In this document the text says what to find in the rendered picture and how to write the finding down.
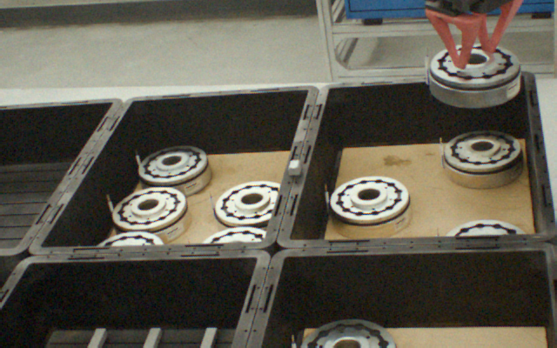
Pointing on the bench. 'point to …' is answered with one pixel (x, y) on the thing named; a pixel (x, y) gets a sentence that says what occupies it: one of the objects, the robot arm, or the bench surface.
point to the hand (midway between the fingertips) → (473, 54)
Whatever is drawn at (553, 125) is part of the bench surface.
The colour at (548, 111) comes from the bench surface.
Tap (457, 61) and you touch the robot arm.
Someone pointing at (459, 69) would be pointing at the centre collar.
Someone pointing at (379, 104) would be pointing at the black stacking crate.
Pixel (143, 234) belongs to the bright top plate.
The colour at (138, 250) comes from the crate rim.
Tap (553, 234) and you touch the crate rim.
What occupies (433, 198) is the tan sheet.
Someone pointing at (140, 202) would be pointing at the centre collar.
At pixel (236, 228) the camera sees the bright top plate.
